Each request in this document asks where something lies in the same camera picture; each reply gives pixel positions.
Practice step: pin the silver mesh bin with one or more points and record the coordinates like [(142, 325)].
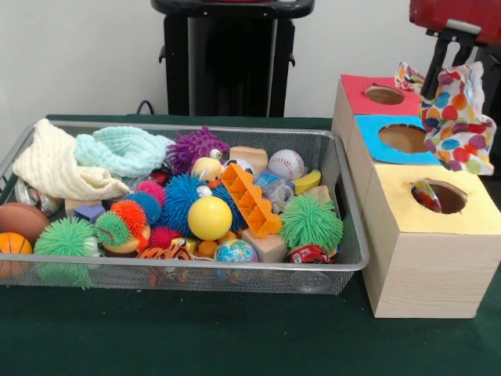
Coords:
[(235, 280)]

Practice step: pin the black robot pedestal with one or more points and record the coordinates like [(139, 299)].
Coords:
[(227, 58)]

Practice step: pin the brown toy football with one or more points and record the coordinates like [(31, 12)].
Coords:
[(21, 221)]

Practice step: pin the green spiky ball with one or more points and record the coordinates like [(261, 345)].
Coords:
[(309, 223), (66, 239)]

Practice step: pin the cream knitted cloth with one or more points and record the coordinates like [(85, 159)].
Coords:
[(51, 164)]

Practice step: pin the dark green tablecloth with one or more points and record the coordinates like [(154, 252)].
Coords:
[(235, 340)]

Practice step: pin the small orange basketball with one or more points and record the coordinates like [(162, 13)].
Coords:
[(13, 243)]

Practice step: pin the orange plastic block tray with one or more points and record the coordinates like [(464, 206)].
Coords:
[(250, 199)]

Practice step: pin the mint knitted cloth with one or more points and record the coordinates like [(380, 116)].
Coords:
[(121, 150)]

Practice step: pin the yellow ball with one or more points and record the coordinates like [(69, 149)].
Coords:
[(210, 218)]

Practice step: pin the wooden three-hole box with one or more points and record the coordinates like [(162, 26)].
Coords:
[(430, 274)]

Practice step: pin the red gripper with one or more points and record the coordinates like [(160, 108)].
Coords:
[(450, 9)]

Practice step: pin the purple spiky toy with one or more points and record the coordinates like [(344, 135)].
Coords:
[(192, 147)]

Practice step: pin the globe print ball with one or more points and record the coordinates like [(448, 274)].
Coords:
[(236, 251)]

